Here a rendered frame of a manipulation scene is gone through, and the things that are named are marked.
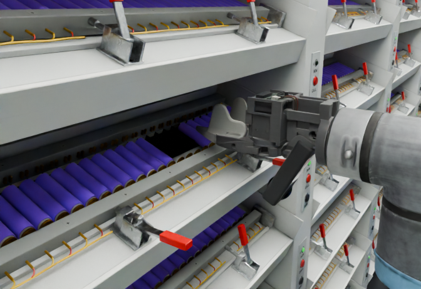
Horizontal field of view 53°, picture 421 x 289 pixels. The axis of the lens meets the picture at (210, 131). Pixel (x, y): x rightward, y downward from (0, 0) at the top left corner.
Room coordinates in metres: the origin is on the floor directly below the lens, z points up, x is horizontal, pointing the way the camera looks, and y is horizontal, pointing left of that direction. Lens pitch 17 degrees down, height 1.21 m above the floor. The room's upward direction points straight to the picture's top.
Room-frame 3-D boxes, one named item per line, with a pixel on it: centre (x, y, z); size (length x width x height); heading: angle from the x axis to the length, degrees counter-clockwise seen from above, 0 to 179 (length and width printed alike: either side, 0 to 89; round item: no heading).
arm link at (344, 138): (0.52, -0.18, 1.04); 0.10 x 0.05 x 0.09; 145
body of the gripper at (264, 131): (0.57, -0.11, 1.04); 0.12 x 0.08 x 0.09; 55
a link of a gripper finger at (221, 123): (0.61, -0.01, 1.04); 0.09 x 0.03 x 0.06; 63
